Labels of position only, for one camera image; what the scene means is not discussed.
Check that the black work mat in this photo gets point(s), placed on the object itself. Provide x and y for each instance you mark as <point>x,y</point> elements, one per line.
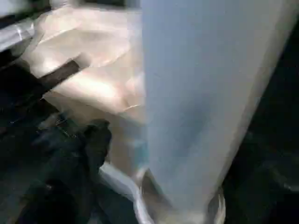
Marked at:
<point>275,93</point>

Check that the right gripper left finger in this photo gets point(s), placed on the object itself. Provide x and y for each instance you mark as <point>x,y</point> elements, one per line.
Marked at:
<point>70,175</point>

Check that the white plastic table leg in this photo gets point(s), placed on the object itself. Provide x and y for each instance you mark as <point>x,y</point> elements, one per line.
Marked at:
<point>198,93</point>

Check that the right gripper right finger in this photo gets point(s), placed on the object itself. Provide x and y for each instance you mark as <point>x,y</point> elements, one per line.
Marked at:
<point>264,186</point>

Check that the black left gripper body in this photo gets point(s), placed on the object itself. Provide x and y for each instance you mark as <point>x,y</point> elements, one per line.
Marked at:
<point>21,88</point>

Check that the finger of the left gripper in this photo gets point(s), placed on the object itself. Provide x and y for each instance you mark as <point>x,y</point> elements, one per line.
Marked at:
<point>60,74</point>

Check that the white plastic table top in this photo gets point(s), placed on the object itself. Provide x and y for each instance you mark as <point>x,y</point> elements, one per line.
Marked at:
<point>93,46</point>

